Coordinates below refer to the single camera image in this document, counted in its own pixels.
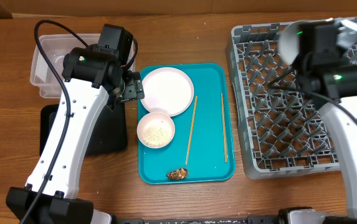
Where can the small pink bowl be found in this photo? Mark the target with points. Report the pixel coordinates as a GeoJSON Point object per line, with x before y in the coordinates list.
{"type": "Point", "coordinates": [158, 119]}

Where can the wooden chopstick right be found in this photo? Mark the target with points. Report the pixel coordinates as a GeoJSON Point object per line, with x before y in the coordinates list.
{"type": "Point", "coordinates": [224, 129]}

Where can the cooked rice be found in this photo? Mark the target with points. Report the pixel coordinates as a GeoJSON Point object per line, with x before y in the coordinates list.
{"type": "Point", "coordinates": [154, 136]}

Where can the grey dishwasher rack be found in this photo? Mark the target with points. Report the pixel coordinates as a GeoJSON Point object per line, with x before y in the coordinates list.
{"type": "Point", "coordinates": [281, 132]}

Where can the wooden chopstick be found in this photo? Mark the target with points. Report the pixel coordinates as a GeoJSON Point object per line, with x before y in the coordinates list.
{"type": "Point", "coordinates": [224, 129]}
{"type": "Point", "coordinates": [191, 130]}

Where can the brown food scrap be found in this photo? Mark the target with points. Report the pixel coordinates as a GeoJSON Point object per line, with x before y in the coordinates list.
{"type": "Point", "coordinates": [178, 174]}

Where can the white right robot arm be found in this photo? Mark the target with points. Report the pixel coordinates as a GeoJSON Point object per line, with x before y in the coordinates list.
{"type": "Point", "coordinates": [327, 76]}

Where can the large white plate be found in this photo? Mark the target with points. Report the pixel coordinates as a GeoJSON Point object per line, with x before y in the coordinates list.
{"type": "Point", "coordinates": [167, 90]}

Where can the wooden chopstick left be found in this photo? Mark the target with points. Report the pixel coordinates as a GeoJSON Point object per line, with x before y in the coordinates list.
{"type": "Point", "coordinates": [191, 130]}

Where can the black plastic tray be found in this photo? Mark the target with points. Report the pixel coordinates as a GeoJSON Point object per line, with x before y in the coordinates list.
{"type": "Point", "coordinates": [109, 133]}

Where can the black frame rail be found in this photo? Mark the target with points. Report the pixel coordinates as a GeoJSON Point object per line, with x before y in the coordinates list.
{"type": "Point", "coordinates": [251, 219]}

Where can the teal serving tray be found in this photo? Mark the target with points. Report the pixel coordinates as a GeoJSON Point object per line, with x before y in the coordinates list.
{"type": "Point", "coordinates": [206, 158]}

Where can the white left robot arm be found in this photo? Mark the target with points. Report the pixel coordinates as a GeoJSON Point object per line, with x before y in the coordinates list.
{"type": "Point", "coordinates": [95, 78]}

